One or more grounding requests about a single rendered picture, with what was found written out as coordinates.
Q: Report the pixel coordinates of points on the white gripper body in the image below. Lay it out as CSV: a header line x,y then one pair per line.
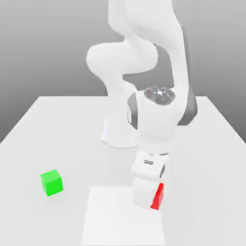
x,y
144,192

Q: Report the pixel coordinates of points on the small red cube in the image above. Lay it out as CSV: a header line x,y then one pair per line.
x,y
158,198

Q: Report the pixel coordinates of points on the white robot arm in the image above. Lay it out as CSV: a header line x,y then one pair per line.
x,y
153,123

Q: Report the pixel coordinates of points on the small green cube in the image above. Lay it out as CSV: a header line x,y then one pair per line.
x,y
51,183

